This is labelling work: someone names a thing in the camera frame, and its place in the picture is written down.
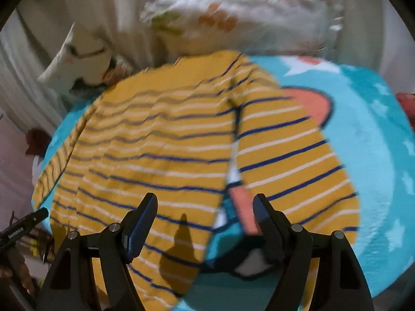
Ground white floral ruffled pillow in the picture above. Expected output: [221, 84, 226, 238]
[139, 0, 346, 55]

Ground turquoise printed blanket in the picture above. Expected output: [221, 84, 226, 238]
[31, 55, 415, 311]

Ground yellow striped shirt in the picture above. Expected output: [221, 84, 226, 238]
[32, 50, 360, 308]

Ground red cloth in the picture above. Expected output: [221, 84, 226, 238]
[396, 92, 415, 118]

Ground dark red thing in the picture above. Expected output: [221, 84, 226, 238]
[26, 129, 53, 156]

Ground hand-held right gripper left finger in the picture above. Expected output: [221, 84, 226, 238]
[36, 193, 159, 311]

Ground dark patterned cloth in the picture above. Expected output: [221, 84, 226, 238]
[37, 23, 130, 95]

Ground white curtain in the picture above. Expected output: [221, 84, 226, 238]
[0, 0, 163, 132]

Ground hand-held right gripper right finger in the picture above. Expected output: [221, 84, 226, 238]
[252, 193, 375, 311]

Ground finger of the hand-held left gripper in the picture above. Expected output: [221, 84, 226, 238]
[0, 208, 50, 244]

